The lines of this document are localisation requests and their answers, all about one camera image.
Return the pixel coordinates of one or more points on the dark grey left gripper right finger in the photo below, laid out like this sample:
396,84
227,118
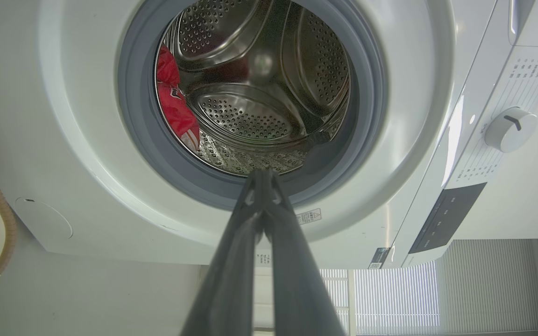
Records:
297,280

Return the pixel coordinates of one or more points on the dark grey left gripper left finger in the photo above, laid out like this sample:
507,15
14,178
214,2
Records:
231,261

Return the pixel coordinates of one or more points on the red garment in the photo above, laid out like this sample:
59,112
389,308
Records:
173,107

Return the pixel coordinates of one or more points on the black washer display panel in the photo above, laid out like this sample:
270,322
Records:
446,217

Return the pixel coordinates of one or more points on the stainless steel washing machine drum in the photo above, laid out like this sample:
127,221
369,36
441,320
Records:
259,70

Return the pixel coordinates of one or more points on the grey warning sticker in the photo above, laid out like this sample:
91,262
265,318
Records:
308,216

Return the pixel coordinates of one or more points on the black label sticker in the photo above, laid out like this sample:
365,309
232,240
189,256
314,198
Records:
379,259

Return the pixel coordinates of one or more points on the grey rubber door gasket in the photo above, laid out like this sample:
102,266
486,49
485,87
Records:
138,140

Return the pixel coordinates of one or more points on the white front-load washing machine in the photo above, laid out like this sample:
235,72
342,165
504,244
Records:
87,163

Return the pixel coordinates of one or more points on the round white filter cover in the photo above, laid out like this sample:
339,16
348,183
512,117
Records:
45,218

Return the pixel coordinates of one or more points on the white round program knob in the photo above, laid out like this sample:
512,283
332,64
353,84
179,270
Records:
509,130

